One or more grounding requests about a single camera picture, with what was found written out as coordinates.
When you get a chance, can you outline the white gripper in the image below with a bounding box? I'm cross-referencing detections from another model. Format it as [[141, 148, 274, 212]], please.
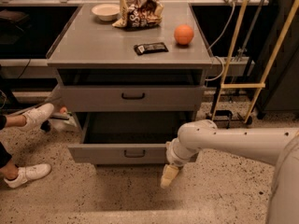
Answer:
[[161, 142, 187, 189]]

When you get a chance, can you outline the grey drawer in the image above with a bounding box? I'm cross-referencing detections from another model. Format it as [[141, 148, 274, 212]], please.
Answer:
[[68, 111, 194, 165], [60, 86, 204, 112]]

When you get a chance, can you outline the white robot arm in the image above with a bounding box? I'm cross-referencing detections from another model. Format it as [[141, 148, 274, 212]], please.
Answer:
[[161, 119, 299, 224]]

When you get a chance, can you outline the grey drawer cabinet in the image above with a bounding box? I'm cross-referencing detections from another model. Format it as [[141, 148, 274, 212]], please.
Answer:
[[46, 2, 214, 129]]

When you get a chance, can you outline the grey top drawer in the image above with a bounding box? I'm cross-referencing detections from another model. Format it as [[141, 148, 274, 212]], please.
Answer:
[[60, 86, 204, 112]]

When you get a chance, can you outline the black snack bar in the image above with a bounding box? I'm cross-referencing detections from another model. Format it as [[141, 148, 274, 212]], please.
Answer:
[[134, 42, 168, 55]]

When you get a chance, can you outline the orange fruit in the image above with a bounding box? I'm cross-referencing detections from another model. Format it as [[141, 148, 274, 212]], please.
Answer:
[[174, 24, 194, 45]]

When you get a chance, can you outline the lower white sneaker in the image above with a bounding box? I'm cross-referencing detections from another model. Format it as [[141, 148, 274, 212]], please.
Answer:
[[4, 163, 51, 189]]

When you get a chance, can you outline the white sneaker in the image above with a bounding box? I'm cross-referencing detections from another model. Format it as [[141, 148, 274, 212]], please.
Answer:
[[4, 163, 51, 189], [20, 103, 54, 132]]

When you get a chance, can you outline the upper white sneaker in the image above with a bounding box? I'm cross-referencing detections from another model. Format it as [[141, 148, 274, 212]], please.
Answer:
[[20, 103, 54, 132]]

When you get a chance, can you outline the person's lower leg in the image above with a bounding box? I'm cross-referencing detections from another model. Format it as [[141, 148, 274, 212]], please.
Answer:
[[0, 143, 19, 180]]

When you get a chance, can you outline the brown chip bag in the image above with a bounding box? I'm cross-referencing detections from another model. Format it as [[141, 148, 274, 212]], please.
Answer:
[[112, 0, 164, 29]]

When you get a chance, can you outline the white bowl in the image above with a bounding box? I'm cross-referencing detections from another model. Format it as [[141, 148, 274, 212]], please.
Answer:
[[92, 4, 120, 21]]

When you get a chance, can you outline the white power cable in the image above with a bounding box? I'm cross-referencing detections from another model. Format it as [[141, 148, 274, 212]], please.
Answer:
[[204, 2, 235, 82]]

